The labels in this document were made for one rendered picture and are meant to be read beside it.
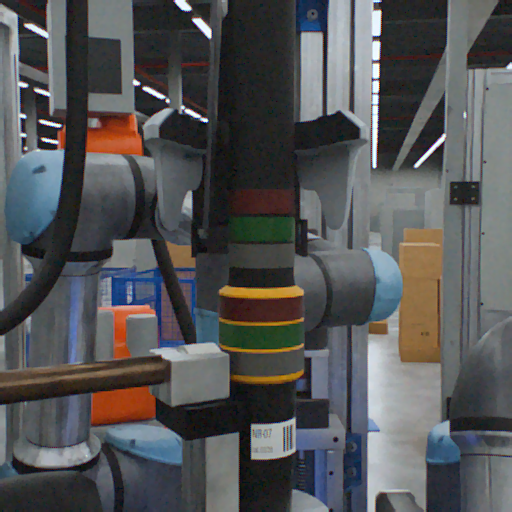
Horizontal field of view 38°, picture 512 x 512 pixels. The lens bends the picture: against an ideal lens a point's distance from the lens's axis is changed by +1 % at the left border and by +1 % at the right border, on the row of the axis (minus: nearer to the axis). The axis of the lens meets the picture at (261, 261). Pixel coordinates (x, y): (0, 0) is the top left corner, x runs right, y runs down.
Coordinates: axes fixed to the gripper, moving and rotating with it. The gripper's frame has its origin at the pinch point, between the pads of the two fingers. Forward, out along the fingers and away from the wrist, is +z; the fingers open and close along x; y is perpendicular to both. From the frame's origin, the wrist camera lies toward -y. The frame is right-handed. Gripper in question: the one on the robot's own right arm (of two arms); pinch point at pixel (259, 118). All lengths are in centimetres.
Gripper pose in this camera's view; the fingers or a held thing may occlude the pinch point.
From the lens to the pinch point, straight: 35.1
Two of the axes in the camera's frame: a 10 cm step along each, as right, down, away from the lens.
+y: 0.0, 10.0, 0.7
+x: -10.0, 0.1, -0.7
